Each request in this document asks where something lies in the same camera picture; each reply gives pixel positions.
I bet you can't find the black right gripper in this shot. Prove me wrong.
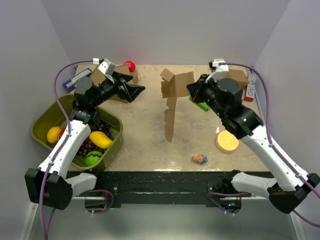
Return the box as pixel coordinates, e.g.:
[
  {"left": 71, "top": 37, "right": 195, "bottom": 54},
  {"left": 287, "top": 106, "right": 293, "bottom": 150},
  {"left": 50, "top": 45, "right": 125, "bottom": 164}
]
[{"left": 187, "top": 73, "right": 228, "bottom": 119}]

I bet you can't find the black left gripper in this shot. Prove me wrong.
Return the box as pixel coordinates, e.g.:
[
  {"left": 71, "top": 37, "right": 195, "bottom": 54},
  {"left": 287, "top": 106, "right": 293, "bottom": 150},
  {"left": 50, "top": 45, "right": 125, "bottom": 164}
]
[{"left": 91, "top": 70, "right": 145, "bottom": 108}]

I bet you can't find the brown cardboard box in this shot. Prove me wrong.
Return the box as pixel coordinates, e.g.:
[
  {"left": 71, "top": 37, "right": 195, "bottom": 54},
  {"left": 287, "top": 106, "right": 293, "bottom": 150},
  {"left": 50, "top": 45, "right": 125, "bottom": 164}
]
[{"left": 160, "top": 68, "right": 195, "bottom": 143}]

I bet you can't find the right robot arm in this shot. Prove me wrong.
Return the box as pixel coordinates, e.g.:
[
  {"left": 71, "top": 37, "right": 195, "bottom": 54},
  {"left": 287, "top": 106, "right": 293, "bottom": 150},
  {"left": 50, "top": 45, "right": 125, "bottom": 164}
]
[{"left": 186, "top": 74, "right": 320, "bottom": 214}]

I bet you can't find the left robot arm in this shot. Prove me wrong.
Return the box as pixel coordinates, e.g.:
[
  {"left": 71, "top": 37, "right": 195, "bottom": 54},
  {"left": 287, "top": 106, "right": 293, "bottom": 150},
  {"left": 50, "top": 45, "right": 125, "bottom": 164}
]
[{"left": 24, "top": 71, "right": 138, "bottom": 210}]

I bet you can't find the medium brown box on top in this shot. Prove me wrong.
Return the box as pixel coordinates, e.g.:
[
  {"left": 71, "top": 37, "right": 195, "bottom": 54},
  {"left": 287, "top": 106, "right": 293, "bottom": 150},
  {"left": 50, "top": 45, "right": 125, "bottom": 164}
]
[{"left": 114, "top": 64, "right": 131, "bottom": 76}]

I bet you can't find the green paper box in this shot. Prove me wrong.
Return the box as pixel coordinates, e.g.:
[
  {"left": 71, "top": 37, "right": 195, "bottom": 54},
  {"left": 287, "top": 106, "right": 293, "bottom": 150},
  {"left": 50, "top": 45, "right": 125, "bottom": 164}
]
[{"left": 189, "top": 96, "right": 210, "bottom": 112}]

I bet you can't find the large flat brown box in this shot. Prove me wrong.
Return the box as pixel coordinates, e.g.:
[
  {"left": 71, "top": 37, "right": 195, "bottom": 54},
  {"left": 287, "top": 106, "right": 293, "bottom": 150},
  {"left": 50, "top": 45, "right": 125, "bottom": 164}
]
[{"left": 90, "top": 67, "right": 139, "bottom": 104}]

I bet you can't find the small brown cube box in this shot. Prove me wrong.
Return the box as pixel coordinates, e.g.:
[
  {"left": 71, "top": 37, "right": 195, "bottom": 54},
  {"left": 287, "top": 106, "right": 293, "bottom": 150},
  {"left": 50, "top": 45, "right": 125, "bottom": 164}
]
[{"left": 225, "top": 68, "right": 249, "bottom": 90}]

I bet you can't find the red white toothpaste box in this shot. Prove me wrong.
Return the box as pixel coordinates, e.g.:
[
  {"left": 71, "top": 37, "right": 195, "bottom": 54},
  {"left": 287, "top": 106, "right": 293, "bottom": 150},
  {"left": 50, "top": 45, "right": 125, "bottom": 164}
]
[{"left": 244, "top": 72, "right": 256, "bottom": 102}]

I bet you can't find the purple toothpaste box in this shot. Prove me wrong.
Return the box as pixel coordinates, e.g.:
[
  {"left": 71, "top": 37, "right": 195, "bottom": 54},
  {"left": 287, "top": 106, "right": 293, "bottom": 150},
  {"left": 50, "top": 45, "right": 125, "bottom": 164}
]
[{"left": 62, "top": 68, "right": 92, "bottom": 93}]

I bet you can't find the red apple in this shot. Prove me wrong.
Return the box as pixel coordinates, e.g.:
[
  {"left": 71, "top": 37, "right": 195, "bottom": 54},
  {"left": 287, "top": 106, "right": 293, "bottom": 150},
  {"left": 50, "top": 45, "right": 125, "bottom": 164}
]
[{"left": 124, "top": 60, "right": 136, "bottom": 73}]

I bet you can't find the orange round disc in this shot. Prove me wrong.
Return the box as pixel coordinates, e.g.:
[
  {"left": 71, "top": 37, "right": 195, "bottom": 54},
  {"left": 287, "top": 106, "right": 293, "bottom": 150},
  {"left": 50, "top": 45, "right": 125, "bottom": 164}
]
[{"left": 216, "top": 130, "right": 240, "bottom": 153}]

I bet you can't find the yellow mango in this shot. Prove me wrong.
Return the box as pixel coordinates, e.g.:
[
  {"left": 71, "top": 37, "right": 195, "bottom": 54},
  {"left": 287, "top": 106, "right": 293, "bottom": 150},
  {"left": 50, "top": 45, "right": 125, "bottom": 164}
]
[{"left": 89, "top": 131, "right": 113, "bottom": 150}]

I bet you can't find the small colourful toy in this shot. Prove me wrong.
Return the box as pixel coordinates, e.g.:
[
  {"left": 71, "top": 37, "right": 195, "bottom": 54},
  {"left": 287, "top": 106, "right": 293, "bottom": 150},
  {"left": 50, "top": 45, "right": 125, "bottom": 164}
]
[{"left": 191, "top": 154, "right": 208, "bottom": 165}]

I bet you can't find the purple grapes bunch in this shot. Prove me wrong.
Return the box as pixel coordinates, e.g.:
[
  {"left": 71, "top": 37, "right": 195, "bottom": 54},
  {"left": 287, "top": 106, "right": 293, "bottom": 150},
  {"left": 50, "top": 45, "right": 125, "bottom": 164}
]
[{"left": 77, "top": 120, "right": 113, "bottom": 157}]

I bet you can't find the red dragon fruit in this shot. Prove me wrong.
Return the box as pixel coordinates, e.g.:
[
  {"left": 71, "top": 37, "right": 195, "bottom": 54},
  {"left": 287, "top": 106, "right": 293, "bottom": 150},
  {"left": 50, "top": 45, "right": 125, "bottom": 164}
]
[{"left": 57, "top": 128, "right": 66, "bottom": 141}]

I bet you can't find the green striped ball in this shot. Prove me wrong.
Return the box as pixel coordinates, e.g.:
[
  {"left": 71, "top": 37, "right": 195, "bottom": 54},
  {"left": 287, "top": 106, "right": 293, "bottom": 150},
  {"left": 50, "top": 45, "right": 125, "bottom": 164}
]
[{"left": 84, "top": 150, "right": 103, "bottom": 167}]

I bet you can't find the olive green plastic bin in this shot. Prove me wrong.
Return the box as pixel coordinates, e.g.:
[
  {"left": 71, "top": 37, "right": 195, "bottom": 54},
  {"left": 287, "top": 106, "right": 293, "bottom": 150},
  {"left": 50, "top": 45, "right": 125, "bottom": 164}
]
[{"left": 31, "top": 102, "right": 124, "bottom": 173}]

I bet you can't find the yellow lemon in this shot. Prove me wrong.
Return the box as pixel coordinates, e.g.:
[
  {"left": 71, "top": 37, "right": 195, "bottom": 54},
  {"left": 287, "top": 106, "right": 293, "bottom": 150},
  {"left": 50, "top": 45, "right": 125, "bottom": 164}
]
[{"left": 46, "top": 126, "right": 62, "bottom": 144}]

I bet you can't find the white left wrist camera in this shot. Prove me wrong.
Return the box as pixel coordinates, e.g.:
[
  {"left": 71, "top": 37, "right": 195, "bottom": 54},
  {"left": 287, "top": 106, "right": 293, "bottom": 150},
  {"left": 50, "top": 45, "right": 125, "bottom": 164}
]
[{"left": 98, "top": 58, "right": 116, "bottom": 76}]

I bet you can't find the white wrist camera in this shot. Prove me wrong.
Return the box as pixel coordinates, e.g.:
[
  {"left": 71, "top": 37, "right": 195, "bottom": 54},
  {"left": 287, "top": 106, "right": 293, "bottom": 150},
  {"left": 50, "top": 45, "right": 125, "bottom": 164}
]
[
  {"left": 207, "top": 58, "right": 229, "bottom": 82},
  {"left": 98, "top": 58, "right": 116, "bottom": 76}
]

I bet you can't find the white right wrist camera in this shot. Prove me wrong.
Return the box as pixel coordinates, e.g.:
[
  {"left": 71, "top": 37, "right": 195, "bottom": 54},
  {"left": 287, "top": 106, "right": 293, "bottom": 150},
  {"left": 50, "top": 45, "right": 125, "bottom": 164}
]
[{"left": 207, "top": 58, "right": 229, "bottom": 82}]

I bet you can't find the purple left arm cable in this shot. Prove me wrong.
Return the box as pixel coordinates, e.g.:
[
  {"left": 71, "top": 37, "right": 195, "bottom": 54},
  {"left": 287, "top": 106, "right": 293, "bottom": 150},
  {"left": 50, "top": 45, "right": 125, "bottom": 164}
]
[{"left": 39, "top": 59, "right": 115, "bottom": 240}]

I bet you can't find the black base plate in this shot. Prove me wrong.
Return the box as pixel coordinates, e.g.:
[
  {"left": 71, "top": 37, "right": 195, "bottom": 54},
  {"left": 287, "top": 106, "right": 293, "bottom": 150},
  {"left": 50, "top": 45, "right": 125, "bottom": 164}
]
[{"left": 66, "top": 170, "right": 276, "bottom": 209}]

